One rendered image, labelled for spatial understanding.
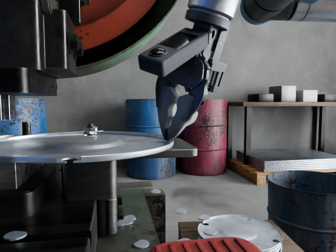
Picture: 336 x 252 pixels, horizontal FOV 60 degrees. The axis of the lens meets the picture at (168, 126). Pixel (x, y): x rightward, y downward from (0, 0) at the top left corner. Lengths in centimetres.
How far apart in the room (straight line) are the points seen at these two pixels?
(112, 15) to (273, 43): 373
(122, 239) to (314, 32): 453
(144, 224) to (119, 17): 55
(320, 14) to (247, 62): 359
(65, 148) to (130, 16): 50
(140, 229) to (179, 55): 28
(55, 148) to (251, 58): 394
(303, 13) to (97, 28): 50
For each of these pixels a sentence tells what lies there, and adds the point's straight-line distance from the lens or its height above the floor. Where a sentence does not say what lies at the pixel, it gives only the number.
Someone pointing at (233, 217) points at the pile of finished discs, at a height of 39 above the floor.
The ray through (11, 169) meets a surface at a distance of 43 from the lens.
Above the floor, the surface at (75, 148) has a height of 78.
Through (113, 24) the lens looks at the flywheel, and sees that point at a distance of 83.
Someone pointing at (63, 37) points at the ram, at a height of 94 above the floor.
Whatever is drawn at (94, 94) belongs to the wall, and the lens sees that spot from 379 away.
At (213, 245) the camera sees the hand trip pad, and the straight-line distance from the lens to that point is 19.
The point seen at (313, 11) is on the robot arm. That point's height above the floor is 102.
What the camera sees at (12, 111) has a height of 83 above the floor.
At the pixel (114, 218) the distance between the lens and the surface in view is 47.
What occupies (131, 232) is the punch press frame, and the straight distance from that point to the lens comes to 49.
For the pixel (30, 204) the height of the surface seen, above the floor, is 72.
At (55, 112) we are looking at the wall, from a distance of 385.
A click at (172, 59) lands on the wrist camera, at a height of 91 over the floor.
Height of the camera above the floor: 85
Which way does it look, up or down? 5 degrees down
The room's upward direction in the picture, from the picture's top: straight up
